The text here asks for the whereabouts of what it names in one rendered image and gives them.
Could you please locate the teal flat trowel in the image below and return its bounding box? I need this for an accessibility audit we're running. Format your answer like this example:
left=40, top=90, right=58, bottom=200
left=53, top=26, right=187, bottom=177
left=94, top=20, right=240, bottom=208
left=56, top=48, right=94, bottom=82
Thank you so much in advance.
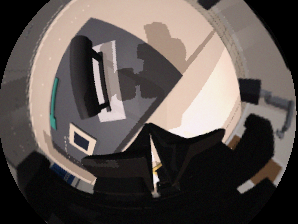
left=51, top=77, right=60, bottom=129

